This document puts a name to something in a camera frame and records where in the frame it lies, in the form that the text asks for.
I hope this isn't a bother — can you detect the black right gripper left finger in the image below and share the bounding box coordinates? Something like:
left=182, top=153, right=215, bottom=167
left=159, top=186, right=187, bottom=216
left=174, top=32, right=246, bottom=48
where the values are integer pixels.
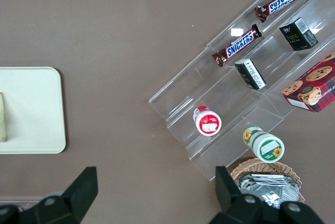
left=18, top=166, right=99, bottom=224

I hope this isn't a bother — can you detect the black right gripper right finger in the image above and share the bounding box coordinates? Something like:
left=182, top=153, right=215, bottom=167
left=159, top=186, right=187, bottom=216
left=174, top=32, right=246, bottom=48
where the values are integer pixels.
left=209, top=166, right=283, bottom=224

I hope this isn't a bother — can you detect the triangle sandwich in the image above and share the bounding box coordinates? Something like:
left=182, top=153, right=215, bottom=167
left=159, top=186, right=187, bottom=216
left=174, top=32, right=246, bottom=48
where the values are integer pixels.
left=0, top=92, right=8, bottom=142

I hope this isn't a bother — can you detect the light wicker basket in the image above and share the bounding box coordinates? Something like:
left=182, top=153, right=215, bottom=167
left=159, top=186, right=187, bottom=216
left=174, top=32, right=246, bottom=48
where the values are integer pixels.
left=230, top=157, right=306, bottom=209

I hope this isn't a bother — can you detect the cream plastic tray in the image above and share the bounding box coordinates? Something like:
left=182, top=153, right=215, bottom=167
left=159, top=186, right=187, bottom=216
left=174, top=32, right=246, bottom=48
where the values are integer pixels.
left=0, top=66, right=66, bottom=155

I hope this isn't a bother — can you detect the stack of foil trays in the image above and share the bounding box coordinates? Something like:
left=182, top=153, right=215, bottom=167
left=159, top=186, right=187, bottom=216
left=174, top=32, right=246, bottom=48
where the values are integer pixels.
left=239, top=174, right=301, bottom=209

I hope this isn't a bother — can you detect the green lid white cup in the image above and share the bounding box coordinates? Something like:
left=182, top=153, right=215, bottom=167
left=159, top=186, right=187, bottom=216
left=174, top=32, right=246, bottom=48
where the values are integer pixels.
left=242, top=126, right=285, bottom=163

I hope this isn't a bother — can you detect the red lid white cup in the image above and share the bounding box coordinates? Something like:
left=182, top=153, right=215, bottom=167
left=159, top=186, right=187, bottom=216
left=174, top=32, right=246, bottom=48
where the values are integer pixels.
left=193, top=105, right=222, bottom=136

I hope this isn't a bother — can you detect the clear acrylic stepped shelf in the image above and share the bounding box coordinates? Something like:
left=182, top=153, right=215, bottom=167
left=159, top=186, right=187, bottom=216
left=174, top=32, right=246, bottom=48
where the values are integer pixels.
left=148, top=0, right=335, bottom=182

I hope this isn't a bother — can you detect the small black carton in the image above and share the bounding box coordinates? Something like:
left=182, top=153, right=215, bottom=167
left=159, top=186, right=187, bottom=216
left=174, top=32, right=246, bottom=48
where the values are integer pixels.
left=278, top=17, right=319, bottom=51
left=234, top=58, right=267, bottom=91

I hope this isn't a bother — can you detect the red tartan cookie box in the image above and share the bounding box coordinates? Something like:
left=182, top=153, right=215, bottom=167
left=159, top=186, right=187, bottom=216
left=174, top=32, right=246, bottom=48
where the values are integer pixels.
left=282, top=50, right=335, bottom=114

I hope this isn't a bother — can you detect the Snickers chocolate bar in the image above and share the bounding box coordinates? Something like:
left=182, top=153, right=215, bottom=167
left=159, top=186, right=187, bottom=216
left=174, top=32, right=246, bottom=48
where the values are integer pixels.
left=211, top=24, right=262, bottom=68
left=254, top=0, right=311, bottom=23

